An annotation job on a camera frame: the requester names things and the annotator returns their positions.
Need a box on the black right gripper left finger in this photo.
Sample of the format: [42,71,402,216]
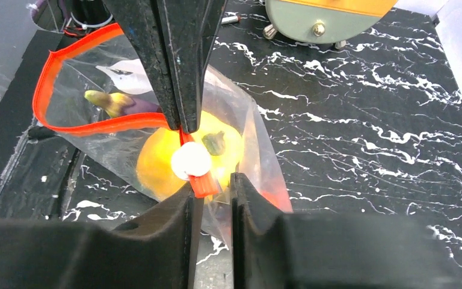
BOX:
[0,184,203,288]

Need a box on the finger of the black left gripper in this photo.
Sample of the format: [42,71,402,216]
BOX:
[155,0,227,134]
[104,0,181,130]

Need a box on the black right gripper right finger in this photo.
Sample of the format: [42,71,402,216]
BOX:
[230,173,462,288]

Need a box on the clear orange zip top bag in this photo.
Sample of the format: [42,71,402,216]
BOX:
[32,24,292,243]

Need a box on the yellow toy bell pepper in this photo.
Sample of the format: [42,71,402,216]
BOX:
[136,111,244,200]

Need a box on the white cylinder orange lid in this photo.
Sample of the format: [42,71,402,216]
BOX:
[263,0,398,50]

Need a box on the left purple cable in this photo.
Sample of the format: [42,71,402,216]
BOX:
[26,0,72,25]

